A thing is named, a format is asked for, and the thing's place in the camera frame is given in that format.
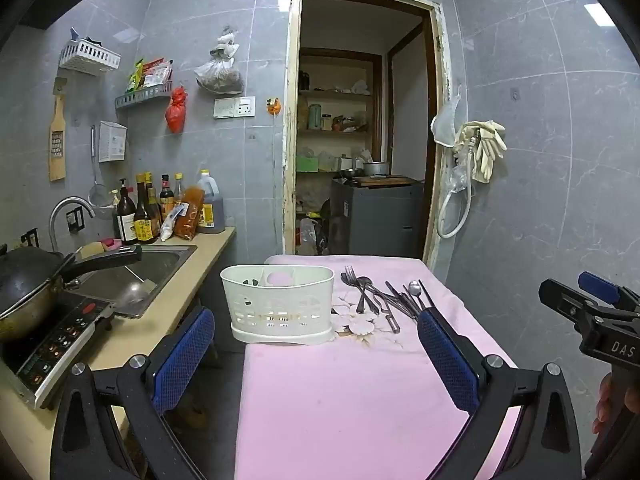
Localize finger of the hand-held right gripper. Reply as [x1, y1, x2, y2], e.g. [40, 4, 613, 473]
[578, 271, 640, 311]
[539, 278, 601, 333]

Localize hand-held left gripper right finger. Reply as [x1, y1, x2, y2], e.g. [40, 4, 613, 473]
[416, 305, 583, 480]

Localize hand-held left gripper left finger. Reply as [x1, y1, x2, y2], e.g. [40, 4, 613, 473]
[50, 306, 216, 480]

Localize dark chopstick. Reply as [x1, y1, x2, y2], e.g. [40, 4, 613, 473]
[418, 279, 439, 310]

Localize white plastic utensil caddy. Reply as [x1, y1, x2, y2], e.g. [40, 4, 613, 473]
[220, 264, 335, 346]

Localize person's right hand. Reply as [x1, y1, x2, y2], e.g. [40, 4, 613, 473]
[592, 372, 626, 435]

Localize stainless steel sink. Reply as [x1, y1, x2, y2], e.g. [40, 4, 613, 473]
[65, 244, 198, 318]

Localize pink floral tablecloth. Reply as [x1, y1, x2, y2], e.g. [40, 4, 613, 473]
[234, 254, 526, 480]

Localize induction cooker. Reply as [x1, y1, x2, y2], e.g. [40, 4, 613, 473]
[0, 290, 117, 411]

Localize white and blue packet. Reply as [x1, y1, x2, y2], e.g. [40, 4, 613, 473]
[160, 202, 190, 240]

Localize sauce bottle with red-yellow label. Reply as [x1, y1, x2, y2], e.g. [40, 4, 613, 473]
[133, 174, 157, 246]

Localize orange spice packet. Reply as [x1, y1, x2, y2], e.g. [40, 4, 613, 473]
[174, 186, 206, 241]

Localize dark bottle with black top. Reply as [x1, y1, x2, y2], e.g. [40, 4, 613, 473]
[116, 178, 138, 246]

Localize large oil jug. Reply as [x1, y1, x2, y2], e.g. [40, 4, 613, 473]
[196, 169, 226, 235]

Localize grey cabinet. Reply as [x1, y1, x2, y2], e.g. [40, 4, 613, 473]
[330, 177, 425, 256]

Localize brown bottle with yellow cap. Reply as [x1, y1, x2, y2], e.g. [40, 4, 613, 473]
[145, 172, 163, 238]

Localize dark sauce bottle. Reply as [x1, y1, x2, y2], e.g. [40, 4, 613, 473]
[159, 174, 175, 221]

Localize cream rubber gloves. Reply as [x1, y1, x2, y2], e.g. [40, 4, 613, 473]
[454, 120, 507, 184]

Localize black wok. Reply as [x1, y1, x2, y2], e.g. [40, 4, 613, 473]
[0, 245, 143, 343]

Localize metal mesh strainer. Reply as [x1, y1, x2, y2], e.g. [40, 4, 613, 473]
[89, 125, 112, 208]

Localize wooden cutting board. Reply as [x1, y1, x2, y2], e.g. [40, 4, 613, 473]
[357, 175, 418, 188]

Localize chrome faucet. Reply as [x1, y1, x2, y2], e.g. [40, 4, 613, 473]
[48, 196, 96, 253]

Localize hanging clear plastic bag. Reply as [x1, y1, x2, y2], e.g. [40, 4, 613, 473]
[431, 85, 463, 148]

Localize red plastic bag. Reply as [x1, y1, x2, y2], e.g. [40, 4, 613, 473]
[165, 86, 188, 134]

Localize wooden grater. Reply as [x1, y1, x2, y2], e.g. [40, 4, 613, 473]
[48, 80, 68, 182]

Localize clear bag of dried goods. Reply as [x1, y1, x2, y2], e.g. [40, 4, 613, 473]
[194, 25, 246, 96]

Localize green seasoning packet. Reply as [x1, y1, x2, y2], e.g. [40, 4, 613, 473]
[125, 59, 146, 93]

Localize red seasoning packet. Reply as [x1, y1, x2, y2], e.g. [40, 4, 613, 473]
[142, 59, 173, 88]

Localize wooden storage shelf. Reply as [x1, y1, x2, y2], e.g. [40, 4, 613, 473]
[297, 47, 383, 173]

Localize white hose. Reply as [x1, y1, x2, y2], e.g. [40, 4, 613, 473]
[436, 150, 473, 239]

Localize white wall box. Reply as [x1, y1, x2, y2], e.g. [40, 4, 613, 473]
[98, 120, 128, 163]

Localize grey wall rack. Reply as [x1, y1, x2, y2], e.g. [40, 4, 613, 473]
[114, 80, 173, 111]

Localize wooden door frame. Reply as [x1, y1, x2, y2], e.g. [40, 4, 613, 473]
[281, 0, 451, 268]

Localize white wall basket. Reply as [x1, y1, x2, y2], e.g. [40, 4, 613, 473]
[58, 40, 122, 77]

